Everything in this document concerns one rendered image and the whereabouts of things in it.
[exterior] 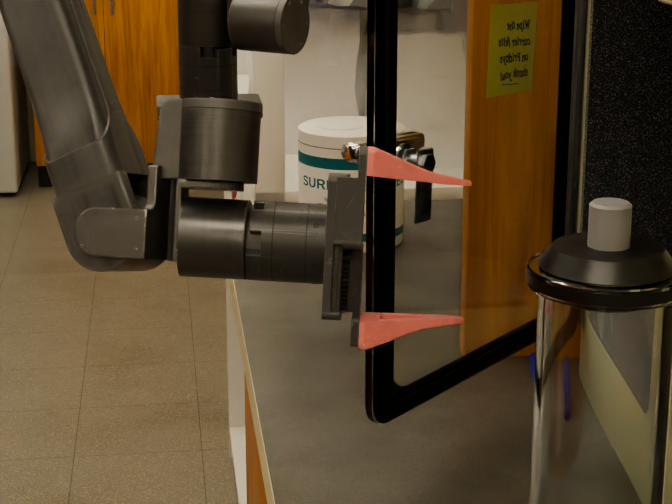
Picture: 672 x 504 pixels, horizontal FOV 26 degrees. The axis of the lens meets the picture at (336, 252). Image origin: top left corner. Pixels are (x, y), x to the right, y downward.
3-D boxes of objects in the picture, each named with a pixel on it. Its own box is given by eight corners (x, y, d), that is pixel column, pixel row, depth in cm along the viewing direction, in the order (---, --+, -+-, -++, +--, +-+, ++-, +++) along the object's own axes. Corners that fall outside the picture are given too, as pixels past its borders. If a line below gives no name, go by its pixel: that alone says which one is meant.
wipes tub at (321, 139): (392, 224, 193) (393, 113, 189) (408, 252, 181) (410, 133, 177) (294, 228, 192) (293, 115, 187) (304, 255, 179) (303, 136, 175)
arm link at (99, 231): (126, 255, 111) (72, 255, 103) (134, 105, 111) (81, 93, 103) (273, 264, 108) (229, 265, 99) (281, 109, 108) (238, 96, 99)
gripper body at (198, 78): (263, 124, 141) (262, 47, 139) (157, 126, 140) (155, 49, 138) (258, 111, 147) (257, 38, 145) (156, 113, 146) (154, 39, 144)
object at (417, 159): (435, 220, 113) (438, 148, 112) (419, 225, 111) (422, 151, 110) (414, 216, 114) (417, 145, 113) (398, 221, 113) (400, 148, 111)
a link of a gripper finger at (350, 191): (475, 151, 100) (338, 144, 100) (469, 256, 100) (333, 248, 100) (470, 152, 106) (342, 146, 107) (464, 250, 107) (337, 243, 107)
